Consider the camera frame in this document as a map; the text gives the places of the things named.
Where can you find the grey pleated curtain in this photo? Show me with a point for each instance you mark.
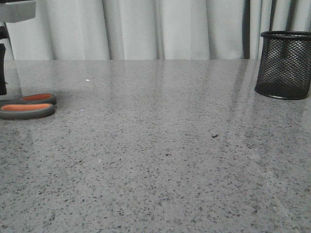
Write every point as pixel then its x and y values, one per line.
pixel 152 29

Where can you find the black mesh pen bucket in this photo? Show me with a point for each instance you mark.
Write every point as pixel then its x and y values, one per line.
pixel 285 65

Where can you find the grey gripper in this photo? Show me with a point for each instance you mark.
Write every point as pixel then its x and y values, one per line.
pixel 13 11

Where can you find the grey orange handled scissors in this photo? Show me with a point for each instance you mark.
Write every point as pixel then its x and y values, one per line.
pixel 29 107

